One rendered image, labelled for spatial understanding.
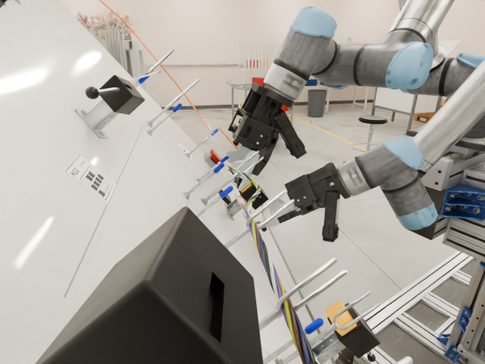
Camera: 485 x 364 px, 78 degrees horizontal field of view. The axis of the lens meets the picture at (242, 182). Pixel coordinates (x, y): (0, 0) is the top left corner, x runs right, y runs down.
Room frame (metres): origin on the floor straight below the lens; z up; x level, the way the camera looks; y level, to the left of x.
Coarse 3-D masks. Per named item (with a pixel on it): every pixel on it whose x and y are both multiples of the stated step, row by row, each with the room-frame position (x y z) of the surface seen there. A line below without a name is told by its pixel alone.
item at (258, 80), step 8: (256, 80) 4.88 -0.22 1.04; (232, 88) 4.90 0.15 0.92; (240, 88) 4.61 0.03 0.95; (248, 88) 4.49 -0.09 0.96; (232, 96) 4.90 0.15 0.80; (232, 104) 4.90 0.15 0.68; (240, 104) 4.89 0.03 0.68; (232, 112) 4.88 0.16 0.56; (288, 112) 4.79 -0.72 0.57; (280, 136) 4.74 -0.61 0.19
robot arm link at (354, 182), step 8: (352, 160) 0.60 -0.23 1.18; (344, 168) 0.59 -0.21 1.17; (352, 168) 0.58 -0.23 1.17; (344, 176) 0.58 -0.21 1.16; (352, 176) 0.57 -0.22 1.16; (360, 176) 0.57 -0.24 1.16; (344, 184) 0.58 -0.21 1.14; (352, 184) 0.57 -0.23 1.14; (360, 184) 0.57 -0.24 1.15; (352, 192) 0.57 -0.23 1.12; (360, 192) 0.57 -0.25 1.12
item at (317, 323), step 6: (318, 318) 0.23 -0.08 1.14; (312, 324) 0.23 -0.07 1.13; (318, 324) 0.23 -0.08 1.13; (306, 330) 0.23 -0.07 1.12; (312, 330) 0.23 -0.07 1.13; (288, 342) 0.23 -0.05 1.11; (282, 348) 0.23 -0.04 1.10; (276, 354) 0.22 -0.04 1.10; (264, 360) 0.22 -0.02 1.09; (270, 360) 0.22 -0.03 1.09
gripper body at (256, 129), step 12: (252, 96) 0.60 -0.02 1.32; (264, 96) 0.59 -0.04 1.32; (276, 96) 0.58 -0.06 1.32; (240, 108) 0.63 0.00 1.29; (252, 108) 0.60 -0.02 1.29; (264, 108) 0.60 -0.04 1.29; (276, 108) 0.60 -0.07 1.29; (240, 120) 0.60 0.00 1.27; (252, 120) 0.57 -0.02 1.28; (264, 120) 0.60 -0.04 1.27; (240, 132) 0.56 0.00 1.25; (252, 132) 0.57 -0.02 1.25; (264, 132) 0.58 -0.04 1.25; (276, 132) 0.59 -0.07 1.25; (252, 144) 0.57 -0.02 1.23; (264, 144) 0.58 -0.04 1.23
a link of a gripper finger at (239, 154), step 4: (240, 148) 0.63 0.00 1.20; (244, 148) 0.63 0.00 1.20; (252, 148) 0.63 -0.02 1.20; (228, 152) 0.63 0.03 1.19; (232, 152) 0.63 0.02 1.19; (236, 152) 0.63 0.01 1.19; (240, 152) 0.63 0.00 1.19; (244, 152) 0.63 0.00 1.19; (224, 156) 0.63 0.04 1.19; (232, 156) 0.63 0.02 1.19; (236, 156) 0.63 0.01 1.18; (240, 156) 0.63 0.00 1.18; (244, 156) 0.63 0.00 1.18; (228, 160) 0.63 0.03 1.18; (232, 160) 0.63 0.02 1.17; (236, 160) 0.63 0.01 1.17
